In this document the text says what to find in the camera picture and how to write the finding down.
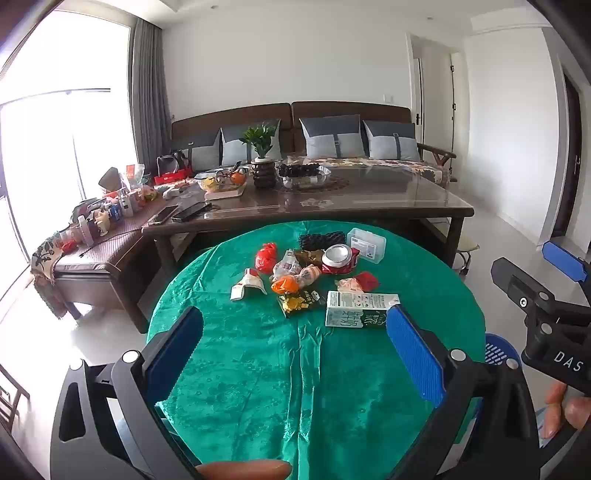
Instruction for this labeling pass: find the clear plastic box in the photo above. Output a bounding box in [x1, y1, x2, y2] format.
[346, 227, 386, 264]

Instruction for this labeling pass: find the cluster of small bottles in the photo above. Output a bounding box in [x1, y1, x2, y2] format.
[58, 187, 160, 252]

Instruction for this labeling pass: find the yellow black snack wrapper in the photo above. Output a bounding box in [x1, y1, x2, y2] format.
[277, 290, 326, 319]

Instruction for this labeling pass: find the brown bench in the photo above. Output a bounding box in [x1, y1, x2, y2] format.
[31, 217, 153, 333]

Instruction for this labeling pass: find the person's left hand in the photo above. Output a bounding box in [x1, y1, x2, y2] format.
[194, 459, 293, 480]

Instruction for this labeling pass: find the green tablecloth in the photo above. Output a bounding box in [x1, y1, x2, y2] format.
[147, 220, 486, 480]

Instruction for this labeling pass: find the crushed red can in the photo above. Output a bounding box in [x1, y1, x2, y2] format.
[322, 244, 361, 275]

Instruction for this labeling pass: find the person's right hand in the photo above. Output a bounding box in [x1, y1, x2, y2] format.
[540, 382, 591, 439]

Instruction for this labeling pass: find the patterned sofa cover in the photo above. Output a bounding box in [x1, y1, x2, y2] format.
[281, 154, 451, 185]

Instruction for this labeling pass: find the black phone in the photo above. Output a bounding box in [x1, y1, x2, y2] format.
[172, 202, 213, 222]

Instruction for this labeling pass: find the green white milk carton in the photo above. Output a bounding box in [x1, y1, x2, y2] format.
[325, 291, 402, 329]

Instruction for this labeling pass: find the glass fruit bowl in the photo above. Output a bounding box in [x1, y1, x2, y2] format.
[198, 172, 247, 193]

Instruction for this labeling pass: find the blue plastic basket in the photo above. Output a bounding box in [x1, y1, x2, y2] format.
[482, 333, 522, 370]

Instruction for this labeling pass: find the dark wooden coffee table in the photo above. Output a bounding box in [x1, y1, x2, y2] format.
[141, 164, 475, 334]

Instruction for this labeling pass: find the silver phone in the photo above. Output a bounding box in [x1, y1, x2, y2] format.
[147, 204, 180, 226]

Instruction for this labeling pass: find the clear printed wrapper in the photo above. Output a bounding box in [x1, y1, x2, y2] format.
[272, 251, 301, 280]

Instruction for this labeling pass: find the brown sofa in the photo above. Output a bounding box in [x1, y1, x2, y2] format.
[170, 102, 458, 185]

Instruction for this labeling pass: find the dark ribbed vase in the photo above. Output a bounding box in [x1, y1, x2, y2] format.
[250, 161, 278, 189]

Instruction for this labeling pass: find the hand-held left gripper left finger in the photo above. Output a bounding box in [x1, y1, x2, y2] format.
[50, 305, 218, 480]

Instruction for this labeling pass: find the grey curtain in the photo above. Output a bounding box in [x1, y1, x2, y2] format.
[131, 18, 172, 176]

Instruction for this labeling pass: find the red box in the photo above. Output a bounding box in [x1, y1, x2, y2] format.
[153, 168, 192, 186]

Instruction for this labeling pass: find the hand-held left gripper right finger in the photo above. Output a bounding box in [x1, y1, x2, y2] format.
[387, 305, 541, 480]

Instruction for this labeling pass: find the floral cloth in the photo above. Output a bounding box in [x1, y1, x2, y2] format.
[31, 228, 63, 319]

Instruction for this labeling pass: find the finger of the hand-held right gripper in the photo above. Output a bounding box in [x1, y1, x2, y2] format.
[490, 257, 573, 318]
[541, 240, 591, 283]

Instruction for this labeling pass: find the red plastic bag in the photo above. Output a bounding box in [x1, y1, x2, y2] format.
[256, 243, 279, 275]

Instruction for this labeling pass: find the dark brown door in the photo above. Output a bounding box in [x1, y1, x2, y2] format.
[551, 74, 583, 238]

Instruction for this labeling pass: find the grey bag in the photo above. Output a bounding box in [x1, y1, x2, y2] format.
[156, 150, 190, 178]

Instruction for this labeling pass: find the brown wrapper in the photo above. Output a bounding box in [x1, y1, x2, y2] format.
[293, 249, 326, 267]

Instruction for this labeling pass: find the green potted plant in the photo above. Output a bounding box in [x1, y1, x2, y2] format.
[239, 122, 278, 163]

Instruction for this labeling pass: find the orange snack packet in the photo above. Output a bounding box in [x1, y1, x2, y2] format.
[295, 264, 322, 289]

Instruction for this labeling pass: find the cream rolling stool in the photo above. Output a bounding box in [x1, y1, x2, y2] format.
[455, 235, 481, 278]

